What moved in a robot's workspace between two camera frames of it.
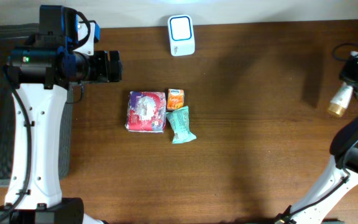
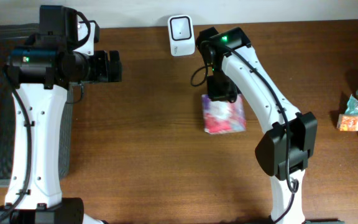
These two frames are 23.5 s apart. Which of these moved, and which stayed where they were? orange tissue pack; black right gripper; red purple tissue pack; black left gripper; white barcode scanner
Moved: orange tissue pack; black right gripper; red purple tissue pack
Stayed: white barcode scanner; black left gripper
